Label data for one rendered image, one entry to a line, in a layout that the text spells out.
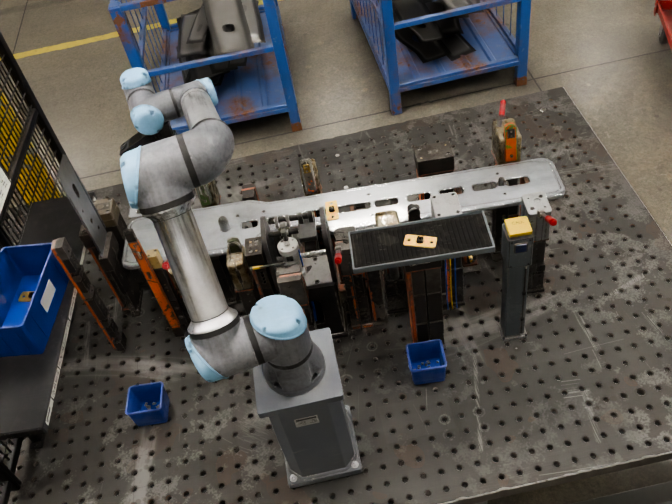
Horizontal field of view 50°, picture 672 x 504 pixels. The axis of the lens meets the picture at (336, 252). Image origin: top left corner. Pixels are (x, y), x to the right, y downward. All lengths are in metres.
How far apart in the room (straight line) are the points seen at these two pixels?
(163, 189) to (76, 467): 1.08
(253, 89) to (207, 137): 2.89
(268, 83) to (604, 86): 1.93
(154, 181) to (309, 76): 3.27
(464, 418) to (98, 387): 1.15
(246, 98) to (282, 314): 2.85
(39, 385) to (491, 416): 1.24
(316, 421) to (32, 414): 0.74
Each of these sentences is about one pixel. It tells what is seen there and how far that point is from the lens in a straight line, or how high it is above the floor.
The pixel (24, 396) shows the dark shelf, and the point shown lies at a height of 1.03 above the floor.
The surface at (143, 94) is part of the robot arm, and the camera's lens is 1.93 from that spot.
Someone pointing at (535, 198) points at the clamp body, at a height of 1.06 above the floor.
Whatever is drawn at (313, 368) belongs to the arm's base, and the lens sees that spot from 1.73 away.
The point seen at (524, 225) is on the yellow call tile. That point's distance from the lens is 1.95.
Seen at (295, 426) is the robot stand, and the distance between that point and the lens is 1.83.
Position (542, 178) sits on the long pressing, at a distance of 2.32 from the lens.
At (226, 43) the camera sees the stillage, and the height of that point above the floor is 0.50.
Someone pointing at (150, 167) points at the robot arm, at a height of 1.67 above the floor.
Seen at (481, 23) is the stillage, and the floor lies 0.16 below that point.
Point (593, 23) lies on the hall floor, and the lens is 5.00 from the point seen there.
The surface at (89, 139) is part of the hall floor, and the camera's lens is 4.75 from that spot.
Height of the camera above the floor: 2.56
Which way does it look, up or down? 47 degrees down
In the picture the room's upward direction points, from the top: 12 degrees counter-clockwise
